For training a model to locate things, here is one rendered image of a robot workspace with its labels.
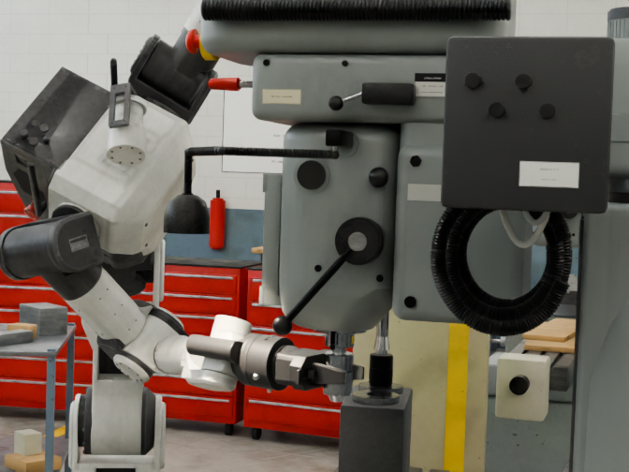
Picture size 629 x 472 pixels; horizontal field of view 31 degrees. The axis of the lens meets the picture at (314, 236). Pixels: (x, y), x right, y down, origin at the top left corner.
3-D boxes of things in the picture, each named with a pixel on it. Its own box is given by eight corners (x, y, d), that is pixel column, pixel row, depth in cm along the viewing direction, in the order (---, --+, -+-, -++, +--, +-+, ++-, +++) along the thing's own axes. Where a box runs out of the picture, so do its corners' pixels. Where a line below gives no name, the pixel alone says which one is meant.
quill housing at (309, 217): (267, 331, 175) (273, 120, 173) (300, 316, 195) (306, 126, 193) (390, 339, 170) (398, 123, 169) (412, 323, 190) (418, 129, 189)
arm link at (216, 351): (270, 393, 194) (217, 384, 200) (285, 332, 197) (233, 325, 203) (232, 376, 185) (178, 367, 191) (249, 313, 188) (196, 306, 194)
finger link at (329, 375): (345, 388, 180) (313, 382, 183) (346, 367, 179) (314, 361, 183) (340, 389, 178) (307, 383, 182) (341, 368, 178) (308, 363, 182)
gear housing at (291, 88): (248, 119, 172) (250, 51, 172) (290, 126, 196) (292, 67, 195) (472, 124, 164) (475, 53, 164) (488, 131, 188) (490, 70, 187)
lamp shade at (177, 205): (157, 230, 182) (159, 192, 181) (201, 231, 184) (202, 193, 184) (169, 233, 175) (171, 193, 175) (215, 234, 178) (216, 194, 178)
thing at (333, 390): (357, 392, 184) (358, 358, 184) (344, 397, 180) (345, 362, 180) (330, 389, 186) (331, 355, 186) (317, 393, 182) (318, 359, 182)
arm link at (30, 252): (42, 303, 208) (-6, 256, 200) (62, 266, 214) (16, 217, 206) (89, 298, 202) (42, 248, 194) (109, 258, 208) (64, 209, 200)
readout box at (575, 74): (438, 207, 140) (445, 34, 139) (447, 206, 149) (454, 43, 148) (607, 214, 135) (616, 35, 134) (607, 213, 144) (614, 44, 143)
